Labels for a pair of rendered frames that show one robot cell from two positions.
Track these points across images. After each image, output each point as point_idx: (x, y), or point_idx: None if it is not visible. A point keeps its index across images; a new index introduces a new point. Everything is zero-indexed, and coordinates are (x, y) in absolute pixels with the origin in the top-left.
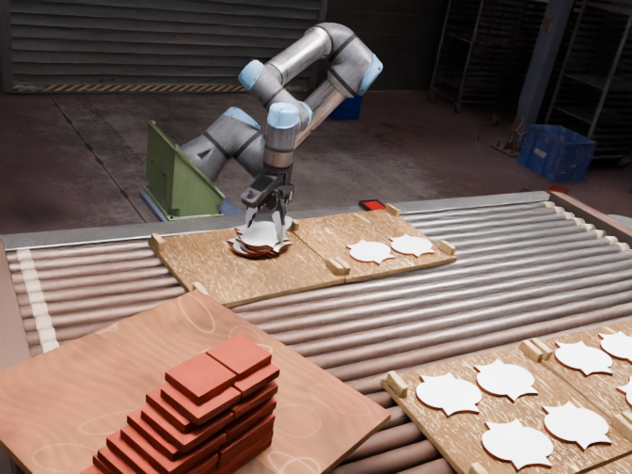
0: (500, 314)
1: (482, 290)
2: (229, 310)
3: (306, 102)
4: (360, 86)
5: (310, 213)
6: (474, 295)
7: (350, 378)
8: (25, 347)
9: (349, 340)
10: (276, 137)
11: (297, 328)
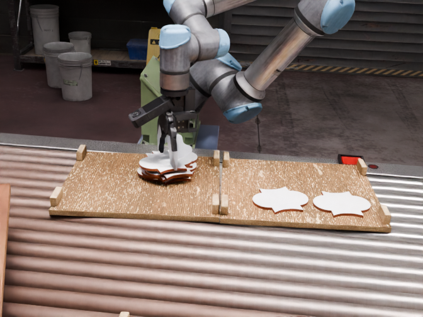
0: (386, 304)
1: (391, 270)
2: (5, 205)
3: (272, 41)
4: (320, 21)
5: (272, 157)
6: (374, 274)
7: (107, 311)
8: None
9: (150, 275)
10: (162, 58)
11: (120, 251)
